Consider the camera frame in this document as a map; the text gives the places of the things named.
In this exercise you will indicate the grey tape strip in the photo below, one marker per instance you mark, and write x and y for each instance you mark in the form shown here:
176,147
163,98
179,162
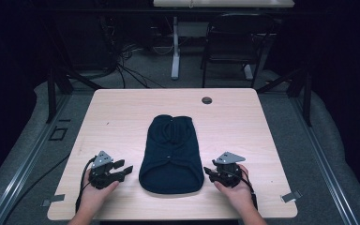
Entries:
291,196
54,199

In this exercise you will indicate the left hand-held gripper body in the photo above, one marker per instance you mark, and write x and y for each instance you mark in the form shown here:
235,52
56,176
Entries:
101,175

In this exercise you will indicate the person's right hand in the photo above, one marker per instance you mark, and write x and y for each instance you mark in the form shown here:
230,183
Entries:
237,195

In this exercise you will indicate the dark navy garment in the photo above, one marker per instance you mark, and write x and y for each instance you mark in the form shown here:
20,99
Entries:
172,156

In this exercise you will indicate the black folding chair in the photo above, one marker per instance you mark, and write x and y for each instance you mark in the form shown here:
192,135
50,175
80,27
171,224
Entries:
236,37

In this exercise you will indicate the black tape square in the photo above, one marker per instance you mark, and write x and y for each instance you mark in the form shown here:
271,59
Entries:
58,133

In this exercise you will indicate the aluminium floor rail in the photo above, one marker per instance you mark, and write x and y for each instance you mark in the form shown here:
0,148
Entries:
28,162
325,162

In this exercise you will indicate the person's left hand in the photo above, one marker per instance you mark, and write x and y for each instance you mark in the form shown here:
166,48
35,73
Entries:
95,195

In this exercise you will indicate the white background table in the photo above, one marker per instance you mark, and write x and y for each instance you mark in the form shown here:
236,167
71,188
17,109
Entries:
200,3

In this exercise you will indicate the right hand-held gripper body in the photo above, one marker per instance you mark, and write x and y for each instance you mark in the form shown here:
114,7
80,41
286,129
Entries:
229,173

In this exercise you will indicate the black metal stand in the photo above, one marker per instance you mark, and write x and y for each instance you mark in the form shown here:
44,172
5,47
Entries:
306,93
54,90

